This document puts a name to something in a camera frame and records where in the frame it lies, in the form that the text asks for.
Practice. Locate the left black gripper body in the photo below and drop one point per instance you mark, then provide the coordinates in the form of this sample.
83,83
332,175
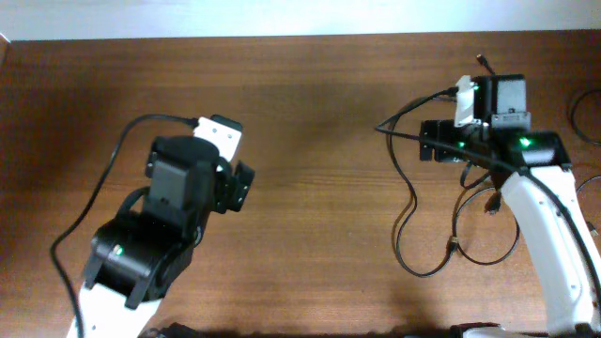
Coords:
229,192

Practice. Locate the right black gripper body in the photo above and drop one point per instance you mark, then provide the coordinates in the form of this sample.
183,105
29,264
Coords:
430,141

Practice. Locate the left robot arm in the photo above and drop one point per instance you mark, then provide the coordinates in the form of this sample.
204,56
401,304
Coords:
137,255

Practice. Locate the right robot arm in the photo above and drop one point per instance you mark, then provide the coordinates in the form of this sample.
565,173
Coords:
531,170

